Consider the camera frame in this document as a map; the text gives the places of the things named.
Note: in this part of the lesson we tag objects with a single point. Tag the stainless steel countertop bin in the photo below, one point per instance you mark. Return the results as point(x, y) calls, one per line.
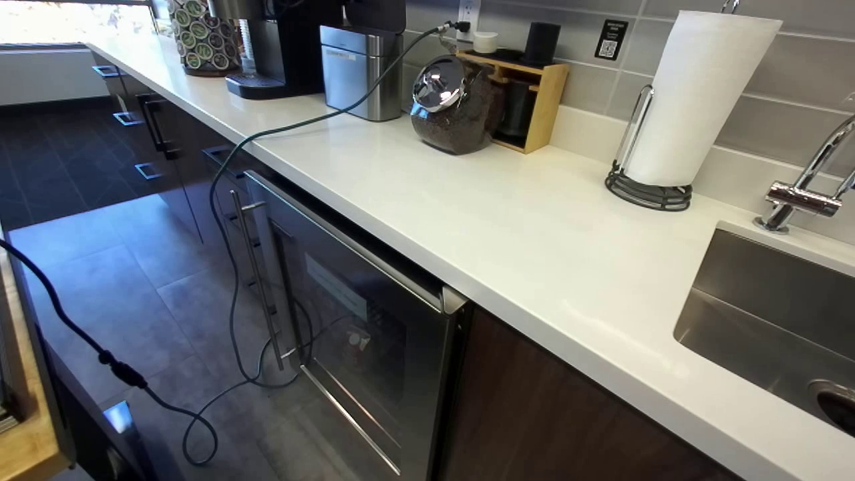
point(357, 75)

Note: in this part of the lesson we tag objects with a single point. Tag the small white cup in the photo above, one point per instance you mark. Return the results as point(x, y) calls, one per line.
point(484, 41)

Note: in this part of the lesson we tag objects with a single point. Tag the black box in organizer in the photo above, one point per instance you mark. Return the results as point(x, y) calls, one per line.
point(541, 45)

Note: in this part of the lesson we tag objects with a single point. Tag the white paper towel roll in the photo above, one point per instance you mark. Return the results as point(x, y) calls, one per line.
point(696, 97)

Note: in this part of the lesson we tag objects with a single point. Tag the wooden platform edge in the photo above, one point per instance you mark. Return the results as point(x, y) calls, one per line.
point(28, 443)

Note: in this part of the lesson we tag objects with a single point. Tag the stainless steel sink basin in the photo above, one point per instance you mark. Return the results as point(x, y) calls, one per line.
point(766, 321)

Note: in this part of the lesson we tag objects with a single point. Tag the black white wall plate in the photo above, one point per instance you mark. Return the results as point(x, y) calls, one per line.
point(610, 41)

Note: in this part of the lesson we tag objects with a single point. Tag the wooden countertop organizer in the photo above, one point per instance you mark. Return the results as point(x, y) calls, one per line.
point(545, 102)

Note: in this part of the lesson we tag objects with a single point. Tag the stainless steel undercounter dishwasher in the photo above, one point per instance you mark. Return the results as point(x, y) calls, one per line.
point(374, 337)

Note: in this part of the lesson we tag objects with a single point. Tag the black silver Keurig coffee machine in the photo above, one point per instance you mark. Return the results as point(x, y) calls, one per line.
point(285, 45)

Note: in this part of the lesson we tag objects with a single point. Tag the dark wood drawer cabinet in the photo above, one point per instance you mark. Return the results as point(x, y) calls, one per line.
point(183, 148)

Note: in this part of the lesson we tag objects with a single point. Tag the small white wall outlet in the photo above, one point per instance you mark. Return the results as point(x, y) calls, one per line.
point(469, 13)

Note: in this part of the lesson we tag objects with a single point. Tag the chrome sink faucet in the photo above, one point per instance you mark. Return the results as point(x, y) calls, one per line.
point(802, 197)

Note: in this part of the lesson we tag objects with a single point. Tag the dark wood base cabinet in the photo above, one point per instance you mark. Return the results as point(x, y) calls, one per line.
point(552, 417)

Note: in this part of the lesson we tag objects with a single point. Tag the coffee pod carousel rack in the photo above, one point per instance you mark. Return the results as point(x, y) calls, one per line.
point(203, 41)

